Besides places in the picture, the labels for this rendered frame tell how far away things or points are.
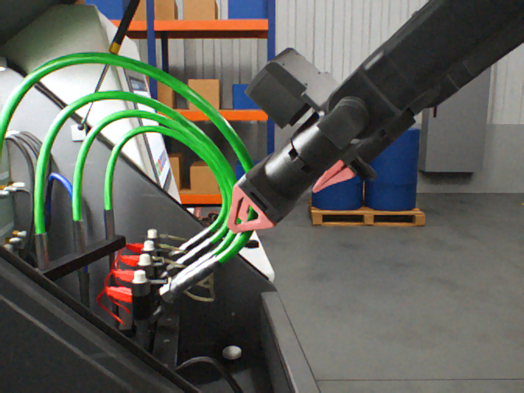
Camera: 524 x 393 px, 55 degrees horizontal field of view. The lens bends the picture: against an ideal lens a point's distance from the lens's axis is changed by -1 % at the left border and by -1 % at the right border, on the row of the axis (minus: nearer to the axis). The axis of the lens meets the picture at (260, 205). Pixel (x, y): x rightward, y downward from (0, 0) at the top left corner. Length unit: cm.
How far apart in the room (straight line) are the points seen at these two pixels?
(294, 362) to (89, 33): 73
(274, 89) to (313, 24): 679
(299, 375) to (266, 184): 35
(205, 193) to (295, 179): 548
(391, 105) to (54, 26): 79
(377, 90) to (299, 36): 680
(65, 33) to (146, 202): 37
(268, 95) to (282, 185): 10
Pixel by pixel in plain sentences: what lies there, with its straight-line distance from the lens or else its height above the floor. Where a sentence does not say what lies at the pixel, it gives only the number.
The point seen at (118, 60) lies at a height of 141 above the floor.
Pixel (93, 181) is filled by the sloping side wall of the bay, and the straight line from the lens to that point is 106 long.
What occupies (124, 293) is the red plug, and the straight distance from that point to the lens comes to 79.
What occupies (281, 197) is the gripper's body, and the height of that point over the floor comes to 125.
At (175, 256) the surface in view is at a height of 106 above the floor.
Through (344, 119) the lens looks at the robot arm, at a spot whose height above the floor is 135.
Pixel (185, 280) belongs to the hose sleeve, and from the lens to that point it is 68.
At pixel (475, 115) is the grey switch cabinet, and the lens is 747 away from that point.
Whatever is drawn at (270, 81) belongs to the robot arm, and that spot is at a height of 138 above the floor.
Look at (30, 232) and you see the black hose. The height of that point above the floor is 113.
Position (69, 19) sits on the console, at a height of 152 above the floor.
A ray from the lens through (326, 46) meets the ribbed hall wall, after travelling 731.
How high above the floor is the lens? 137
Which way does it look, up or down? 12 degrees down
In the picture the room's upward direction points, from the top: straight up
